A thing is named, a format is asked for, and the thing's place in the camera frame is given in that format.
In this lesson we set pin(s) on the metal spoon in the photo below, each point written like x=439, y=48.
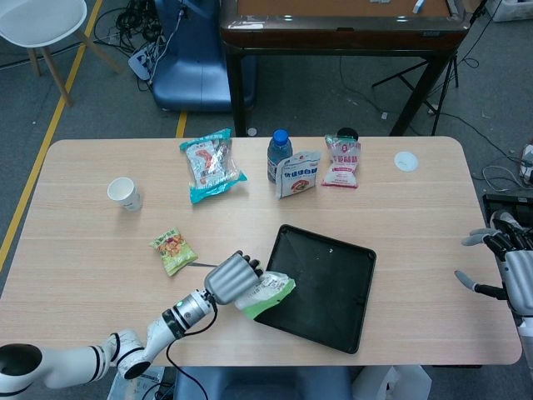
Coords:
x=202, y=264

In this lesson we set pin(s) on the white round table cap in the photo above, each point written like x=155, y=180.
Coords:
x=406, y=161

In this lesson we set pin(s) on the pink white sugar bag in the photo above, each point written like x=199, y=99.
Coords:
x=341, y=164

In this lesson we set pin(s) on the clear plastic bag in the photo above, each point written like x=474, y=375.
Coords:
x=156, y=381

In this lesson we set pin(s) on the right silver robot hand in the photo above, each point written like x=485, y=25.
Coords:
x=520, y=271

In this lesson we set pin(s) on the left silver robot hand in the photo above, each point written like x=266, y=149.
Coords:
x=231, y=279

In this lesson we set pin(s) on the dark wood mahjong table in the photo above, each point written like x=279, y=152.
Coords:
x=333, y=37

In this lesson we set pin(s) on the small green snack packet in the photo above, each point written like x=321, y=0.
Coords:
x=172, y=252

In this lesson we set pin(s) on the black square plastic tray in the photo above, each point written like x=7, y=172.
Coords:
x=325, y=291

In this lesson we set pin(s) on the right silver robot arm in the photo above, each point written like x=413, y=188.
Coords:
x=529, y=323

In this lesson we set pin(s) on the grey white sneaker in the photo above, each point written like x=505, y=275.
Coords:
x=501, y=216

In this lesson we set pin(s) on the white paper cup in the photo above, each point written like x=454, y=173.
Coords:
x=124, y=193

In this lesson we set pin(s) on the white caster sugar bag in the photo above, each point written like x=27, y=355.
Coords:
x=296, y=177

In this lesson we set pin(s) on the teal snack bag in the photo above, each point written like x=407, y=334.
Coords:
x=210, y=166

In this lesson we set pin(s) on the green corn starch bag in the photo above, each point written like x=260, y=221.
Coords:
x=268, y=291

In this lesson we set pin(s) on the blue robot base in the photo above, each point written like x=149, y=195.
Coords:
x=195, y=71

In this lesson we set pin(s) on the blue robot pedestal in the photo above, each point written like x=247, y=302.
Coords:
x=258, y=385

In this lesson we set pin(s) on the blue water bottle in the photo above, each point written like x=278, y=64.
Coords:
x=278, y=152

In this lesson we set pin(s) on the white cardboard box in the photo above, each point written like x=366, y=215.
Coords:
x=391, y=383

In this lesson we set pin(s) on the white floor disc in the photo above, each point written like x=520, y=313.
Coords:
x=251, y=131

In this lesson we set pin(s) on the black platform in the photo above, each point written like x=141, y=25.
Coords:
x=508, y=202

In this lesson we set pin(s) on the white power strip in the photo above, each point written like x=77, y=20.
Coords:
x=139, y=62

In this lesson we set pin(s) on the black tripod stand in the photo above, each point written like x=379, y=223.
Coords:
x=395, y=76

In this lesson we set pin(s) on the white chair wooden legs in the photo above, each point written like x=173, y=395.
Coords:
x=37, y=21

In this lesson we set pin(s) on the black round lid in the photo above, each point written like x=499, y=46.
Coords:
x=347, y=133

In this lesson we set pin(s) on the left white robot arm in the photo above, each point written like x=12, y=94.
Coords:
x=187, y=312

